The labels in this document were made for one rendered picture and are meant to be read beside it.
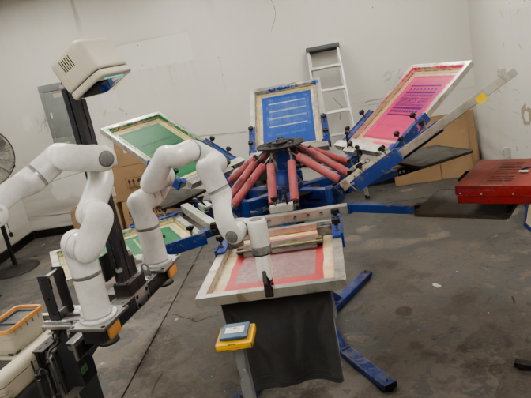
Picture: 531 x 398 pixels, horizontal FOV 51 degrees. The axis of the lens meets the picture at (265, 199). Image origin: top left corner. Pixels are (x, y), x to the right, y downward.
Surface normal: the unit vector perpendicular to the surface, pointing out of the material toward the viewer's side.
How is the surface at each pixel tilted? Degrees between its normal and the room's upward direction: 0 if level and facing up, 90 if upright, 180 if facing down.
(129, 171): 89
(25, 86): 90
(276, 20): 90
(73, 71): 90
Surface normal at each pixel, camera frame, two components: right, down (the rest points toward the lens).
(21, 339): 0.95, -0.06
